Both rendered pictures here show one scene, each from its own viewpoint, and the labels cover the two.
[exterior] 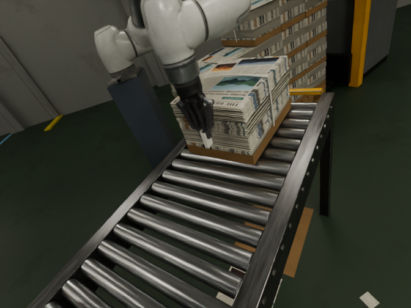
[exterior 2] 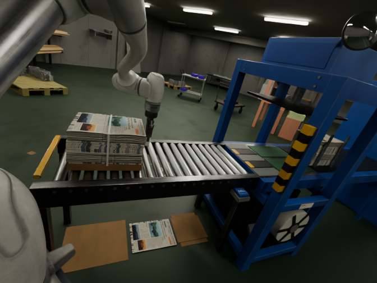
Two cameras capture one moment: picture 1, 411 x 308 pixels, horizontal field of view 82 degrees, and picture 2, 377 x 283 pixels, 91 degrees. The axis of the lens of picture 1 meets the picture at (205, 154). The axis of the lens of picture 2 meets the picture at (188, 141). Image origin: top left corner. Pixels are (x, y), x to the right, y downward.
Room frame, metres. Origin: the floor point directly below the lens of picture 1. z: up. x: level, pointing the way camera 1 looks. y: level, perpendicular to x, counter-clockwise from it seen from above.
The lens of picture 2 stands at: (1.56, 0.58, 1.46)
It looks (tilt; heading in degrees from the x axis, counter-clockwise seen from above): 24 degrees down; 200
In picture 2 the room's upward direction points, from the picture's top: 14 degrees clockwise
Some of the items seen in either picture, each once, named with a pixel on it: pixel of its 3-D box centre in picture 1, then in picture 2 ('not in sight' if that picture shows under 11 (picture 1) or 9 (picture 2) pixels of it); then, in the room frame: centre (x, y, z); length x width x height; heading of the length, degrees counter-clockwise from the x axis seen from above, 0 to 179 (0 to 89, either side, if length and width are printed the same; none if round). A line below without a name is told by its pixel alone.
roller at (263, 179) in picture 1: (222, 173); (145, 159); (0.64, -0.03, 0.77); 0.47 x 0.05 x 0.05; 46
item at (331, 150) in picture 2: not in sight; (315, 147); (-0.61, 1.15, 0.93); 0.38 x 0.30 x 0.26; 136
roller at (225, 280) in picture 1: (169, 253); (188, 159); (0.40, 0.19, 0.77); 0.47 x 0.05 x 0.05; 46
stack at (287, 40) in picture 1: (247, 95); not in sight; (1.89, -0.53, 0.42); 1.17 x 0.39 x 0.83; 115
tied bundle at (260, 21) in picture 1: (248, 24); not in sight; (1.95, -0.66, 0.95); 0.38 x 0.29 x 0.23; 25
